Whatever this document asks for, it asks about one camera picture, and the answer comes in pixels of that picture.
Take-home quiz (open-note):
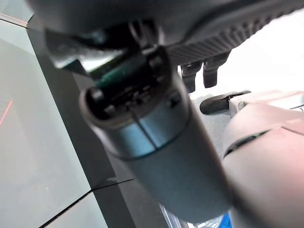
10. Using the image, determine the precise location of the dark right robot hand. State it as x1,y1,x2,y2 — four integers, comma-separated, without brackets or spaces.
26,0,304,225

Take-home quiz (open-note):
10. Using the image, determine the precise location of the black robot foot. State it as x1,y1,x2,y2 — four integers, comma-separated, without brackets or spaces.
199,90,252,115

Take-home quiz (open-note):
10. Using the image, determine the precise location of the white robot leg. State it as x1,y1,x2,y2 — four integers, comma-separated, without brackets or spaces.
222,89,304,228

